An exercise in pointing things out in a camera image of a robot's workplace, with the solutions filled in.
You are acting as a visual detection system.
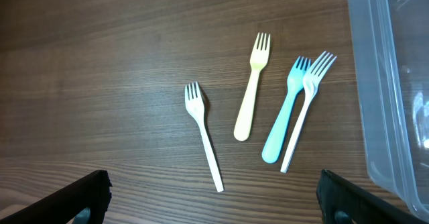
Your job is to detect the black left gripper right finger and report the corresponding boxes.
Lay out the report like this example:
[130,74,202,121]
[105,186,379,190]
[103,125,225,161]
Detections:
[316,169,427,224]

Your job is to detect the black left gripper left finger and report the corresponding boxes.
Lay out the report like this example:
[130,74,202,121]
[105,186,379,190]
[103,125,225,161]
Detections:
[1,170,112,223]

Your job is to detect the left clear plastic container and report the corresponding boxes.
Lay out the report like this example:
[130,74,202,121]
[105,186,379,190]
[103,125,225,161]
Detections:
[348,0,428,221]

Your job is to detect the light blue plastic fork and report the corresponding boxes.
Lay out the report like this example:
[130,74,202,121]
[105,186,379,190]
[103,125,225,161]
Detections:
[261,56,311,164]

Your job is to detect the white long plastic fork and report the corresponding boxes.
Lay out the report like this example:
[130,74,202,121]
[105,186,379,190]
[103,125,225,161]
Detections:
[280,51,336,173]

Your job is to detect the small white plastic fork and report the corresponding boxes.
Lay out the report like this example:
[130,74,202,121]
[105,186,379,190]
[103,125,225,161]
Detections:
[185,81,224,192]

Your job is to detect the cream yellow plastic fork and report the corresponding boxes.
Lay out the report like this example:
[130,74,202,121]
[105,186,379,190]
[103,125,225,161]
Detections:
[234,32,271,141]

